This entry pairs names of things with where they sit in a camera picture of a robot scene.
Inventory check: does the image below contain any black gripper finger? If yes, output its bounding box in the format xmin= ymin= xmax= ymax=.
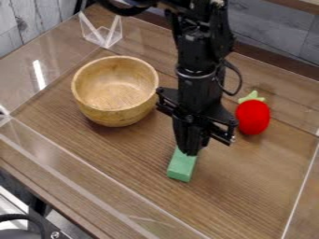
xmin=174 ymin=119 xmax=194 ymax=156
xmin=191 ymin=123 xmax=211 ymax=155

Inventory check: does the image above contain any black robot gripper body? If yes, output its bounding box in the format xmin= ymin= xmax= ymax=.
xmin=156 ymin=69 xmax=238 ymax=146

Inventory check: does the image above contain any green rectangular stick block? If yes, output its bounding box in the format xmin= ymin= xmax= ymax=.
xmin=167 ymin=148 xmax=198 ymax=183

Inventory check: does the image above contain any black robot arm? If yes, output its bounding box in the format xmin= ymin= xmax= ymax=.
xmin=96 ymin=0 xmax=238 ymax=156

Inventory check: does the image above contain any brown wooden bowl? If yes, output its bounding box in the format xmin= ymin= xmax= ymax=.
xmin=71 ymin=56 xmax=160 ymax=127

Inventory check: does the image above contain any red plush strawberry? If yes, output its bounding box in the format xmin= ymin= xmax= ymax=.
xmin=235 ymin=90 xmax=271 ymax=135

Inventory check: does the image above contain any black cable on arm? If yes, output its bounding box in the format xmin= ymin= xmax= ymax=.
xmin=216 ymin=59 xmax=244 ymax=97

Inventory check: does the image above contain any clear acrylic corner bracket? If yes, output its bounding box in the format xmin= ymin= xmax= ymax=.
xmin=79 ymin=12 xmax=122 ymax=49

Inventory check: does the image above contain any clear acrylic tray wall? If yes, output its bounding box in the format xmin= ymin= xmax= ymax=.
xmin=0 ymin=113 xmax=210 ymax=239

